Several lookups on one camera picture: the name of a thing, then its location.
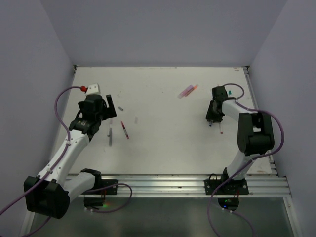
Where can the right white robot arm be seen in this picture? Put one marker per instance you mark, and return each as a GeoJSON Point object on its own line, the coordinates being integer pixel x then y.
{"type": "Point", "coordinates": [255, 134]}

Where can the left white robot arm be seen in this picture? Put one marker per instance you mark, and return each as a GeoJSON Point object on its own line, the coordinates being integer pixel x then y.
{"type": "Point", "coordinates": [50, 193]}

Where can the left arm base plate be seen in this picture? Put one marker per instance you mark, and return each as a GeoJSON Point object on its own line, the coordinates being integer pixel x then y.
{"type": "Point", "coordinates": [104, 187]}

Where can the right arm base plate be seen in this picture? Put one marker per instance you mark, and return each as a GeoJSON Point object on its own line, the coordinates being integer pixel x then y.
{"type": "Point", "coordinates": [234, 187]}

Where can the pink capped marker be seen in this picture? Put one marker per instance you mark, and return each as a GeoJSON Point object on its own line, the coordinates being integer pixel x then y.
{"type": "Point", "coordinates": [220, 128]}

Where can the red pen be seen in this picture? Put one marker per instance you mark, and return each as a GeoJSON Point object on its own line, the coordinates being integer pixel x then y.
{"type": "Point", "coordinates": [124, 129]}

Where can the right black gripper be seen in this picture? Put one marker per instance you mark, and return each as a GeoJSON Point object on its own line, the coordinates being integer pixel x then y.
{"type": "Point", "coordinates": [210, 115]}

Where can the aluminium rail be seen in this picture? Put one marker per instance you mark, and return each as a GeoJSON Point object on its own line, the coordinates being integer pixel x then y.
{"type": "Point", "coordinates": [195, 186]}

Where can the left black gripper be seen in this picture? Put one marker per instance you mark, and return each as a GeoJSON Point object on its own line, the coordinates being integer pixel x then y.
{"type": "Point", "coordinates": [109, 112]}

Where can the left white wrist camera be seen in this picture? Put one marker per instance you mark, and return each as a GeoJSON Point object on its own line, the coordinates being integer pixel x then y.
{"type": "Point", "coordinates": [93, 89]}

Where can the purple highlighter pen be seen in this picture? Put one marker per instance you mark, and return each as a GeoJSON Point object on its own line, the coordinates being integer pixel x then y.
{"type": "Point", "coordinates": [110, 136]}

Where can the pink highlighter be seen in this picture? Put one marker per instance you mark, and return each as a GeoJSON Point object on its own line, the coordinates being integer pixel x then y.
{"type": "Point", "coordinates": [185, 91]}

